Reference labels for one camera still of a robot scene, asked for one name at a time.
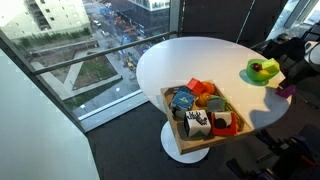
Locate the wooden box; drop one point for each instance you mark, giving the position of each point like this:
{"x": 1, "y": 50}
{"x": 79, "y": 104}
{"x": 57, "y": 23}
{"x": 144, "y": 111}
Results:
{"x": 200, "y": 143}

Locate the blue number block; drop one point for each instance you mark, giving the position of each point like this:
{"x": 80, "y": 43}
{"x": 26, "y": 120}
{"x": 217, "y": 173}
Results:
{"x": 182, "y": 99}

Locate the dark metal window railing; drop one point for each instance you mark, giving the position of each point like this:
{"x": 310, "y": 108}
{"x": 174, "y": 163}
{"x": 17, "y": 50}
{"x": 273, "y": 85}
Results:
{"x": 100, "y": 53}

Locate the window frame post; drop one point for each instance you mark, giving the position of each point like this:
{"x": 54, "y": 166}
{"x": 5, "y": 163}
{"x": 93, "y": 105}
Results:
{"x": 176, "y": 15}

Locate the circle print soft block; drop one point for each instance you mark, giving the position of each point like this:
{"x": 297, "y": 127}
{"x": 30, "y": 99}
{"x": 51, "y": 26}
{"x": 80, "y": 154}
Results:
{"x": 224, "y": 124}

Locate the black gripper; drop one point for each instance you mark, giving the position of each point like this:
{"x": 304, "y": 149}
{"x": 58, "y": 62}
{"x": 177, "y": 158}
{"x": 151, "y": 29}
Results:
{"x": 293, "y": 71}

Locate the small orange toy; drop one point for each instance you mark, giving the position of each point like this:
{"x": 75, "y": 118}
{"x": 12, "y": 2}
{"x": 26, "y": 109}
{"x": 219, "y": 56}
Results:
{"x": 203, "y": 99}

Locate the red block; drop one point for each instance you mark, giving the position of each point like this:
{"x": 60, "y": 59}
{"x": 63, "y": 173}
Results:
{"x": 196, "y": 86}

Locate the yellow round toy fruit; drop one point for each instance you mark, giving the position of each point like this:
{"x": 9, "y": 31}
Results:
{"x": 264, "y": 72}

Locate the yellow green block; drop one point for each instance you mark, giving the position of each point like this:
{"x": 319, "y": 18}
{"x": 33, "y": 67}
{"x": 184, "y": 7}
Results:
{"x": 270, "y": 65}

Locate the white black pattern block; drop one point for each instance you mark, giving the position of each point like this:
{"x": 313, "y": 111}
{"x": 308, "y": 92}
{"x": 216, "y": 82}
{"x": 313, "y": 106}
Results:
{"x": 197, "y": 122}

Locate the green bowl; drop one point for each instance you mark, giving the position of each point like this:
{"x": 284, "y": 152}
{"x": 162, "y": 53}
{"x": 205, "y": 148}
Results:
{"x": 255, "y": 76}

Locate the beige building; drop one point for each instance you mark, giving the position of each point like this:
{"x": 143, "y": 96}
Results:
{"x": 43, "y": 16}

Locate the black clamp orange tips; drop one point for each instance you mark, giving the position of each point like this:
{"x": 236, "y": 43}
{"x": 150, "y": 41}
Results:
{"x": 300, "y": 150}

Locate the pink block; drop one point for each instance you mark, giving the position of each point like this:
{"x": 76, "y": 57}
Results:
{"x": 286, "y": 91}

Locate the dark red toy fruit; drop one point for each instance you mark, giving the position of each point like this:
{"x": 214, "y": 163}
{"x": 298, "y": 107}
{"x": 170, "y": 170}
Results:
{"x": 256, "y": 67}

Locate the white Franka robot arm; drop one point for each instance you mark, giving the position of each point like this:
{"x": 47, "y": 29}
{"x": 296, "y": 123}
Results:
{"x": 312, "y": 55}

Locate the white round table base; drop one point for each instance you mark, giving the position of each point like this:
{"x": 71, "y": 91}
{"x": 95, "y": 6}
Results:
{"x": 173, "y": 146}

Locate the orange ball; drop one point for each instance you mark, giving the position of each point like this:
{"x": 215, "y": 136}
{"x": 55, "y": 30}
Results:
{"x": 209, "y": 87}

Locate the grey block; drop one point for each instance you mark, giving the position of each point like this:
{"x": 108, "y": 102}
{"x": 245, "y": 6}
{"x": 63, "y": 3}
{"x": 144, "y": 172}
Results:
{"x": 216, "y": 104}

